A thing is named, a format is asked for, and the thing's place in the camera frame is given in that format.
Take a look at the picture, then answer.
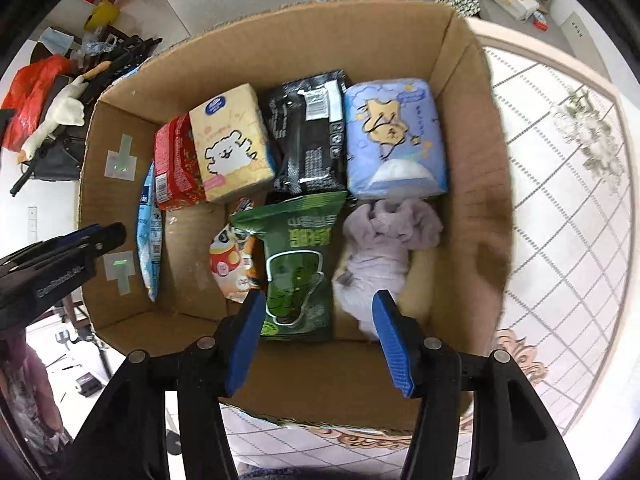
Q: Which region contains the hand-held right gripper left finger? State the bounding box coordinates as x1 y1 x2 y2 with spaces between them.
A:
70 290 267 480

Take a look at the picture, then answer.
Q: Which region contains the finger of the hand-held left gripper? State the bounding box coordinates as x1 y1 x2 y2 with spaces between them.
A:
0 224 103 273
10 222 127 282

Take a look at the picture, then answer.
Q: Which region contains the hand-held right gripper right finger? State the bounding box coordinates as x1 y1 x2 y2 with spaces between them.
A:
371 290 581 480

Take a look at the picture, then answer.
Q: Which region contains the long blue packet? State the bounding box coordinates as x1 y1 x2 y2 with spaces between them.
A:
136 161 163 302

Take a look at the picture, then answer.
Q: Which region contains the orange snack packet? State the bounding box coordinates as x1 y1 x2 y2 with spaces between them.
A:
209 197 261 303

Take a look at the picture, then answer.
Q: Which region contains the green snack packet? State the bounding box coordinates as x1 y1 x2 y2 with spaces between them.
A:
230 191 348 343

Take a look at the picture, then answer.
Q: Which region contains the purple cloth scrunchie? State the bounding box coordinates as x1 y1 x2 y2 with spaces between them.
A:
332 197 445 341

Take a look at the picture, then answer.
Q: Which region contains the red snack packet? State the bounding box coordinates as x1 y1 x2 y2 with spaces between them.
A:
153 114 207 212

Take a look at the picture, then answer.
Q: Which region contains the yellow tissue pack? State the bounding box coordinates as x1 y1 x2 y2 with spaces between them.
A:
188 83 277 203

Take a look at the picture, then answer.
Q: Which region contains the cardboard box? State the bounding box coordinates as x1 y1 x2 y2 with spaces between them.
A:
77 0 515 433

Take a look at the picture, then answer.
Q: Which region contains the black wipes packet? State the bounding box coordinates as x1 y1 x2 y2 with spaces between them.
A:
264 70 349 195

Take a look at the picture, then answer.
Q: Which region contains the blue tissue pack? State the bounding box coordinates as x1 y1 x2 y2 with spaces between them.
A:
342 78 448 199

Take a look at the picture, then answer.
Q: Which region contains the black folded stroller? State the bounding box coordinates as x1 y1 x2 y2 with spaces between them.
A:
10 35 163 198

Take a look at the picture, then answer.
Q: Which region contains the small black box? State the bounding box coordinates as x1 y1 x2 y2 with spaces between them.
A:
75 372 103 396

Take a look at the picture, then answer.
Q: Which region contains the white goose plush toy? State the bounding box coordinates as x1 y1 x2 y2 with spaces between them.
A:
17 61 112 165

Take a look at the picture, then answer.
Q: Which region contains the red plastic bag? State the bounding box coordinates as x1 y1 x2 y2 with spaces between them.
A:
0 55 73 151

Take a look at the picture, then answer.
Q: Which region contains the blue face mask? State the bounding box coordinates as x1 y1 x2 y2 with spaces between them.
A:
39 27 73 56

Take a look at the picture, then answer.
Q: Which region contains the yellow bag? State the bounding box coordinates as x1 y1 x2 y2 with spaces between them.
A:
82 0 121 32

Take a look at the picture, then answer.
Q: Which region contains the white folded board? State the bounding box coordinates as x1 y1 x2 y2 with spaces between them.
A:
562 10 593 48

